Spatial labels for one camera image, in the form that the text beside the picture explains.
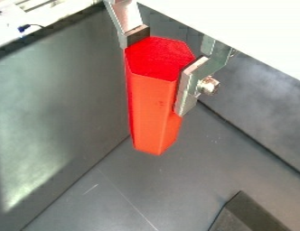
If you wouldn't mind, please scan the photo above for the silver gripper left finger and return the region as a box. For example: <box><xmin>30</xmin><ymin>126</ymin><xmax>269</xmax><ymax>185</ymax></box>
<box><xmin>103</xmin><ymin>0</ymin><xmax>150</xmax><ymax>49</ymax></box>

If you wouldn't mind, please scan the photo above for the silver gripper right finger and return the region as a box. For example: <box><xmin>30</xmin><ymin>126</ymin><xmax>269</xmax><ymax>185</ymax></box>
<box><xmin>174</xmin><ymin>35</ymin><xmax>237</xmax><ymax>116</ymax></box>

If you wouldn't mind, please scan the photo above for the red hexagonal prism block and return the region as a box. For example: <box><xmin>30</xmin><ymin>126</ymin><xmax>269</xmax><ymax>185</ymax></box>
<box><xmin>123</xmin><ymin>36</ymin><xmax>194</xmax><ymax>155</ymax></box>

